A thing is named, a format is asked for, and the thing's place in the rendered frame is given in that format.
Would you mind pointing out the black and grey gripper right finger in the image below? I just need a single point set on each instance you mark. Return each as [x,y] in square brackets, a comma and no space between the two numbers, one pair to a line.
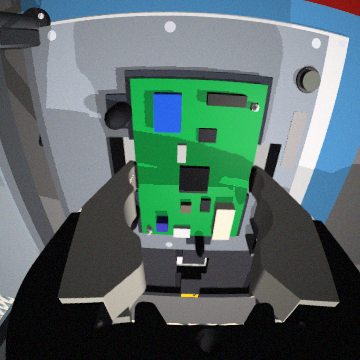
[300,268]

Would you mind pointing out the green circuit board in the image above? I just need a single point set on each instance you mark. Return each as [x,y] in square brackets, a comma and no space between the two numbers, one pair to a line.
[195,143]

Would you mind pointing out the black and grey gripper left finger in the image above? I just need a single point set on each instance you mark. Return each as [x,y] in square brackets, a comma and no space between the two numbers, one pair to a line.
[89,274]

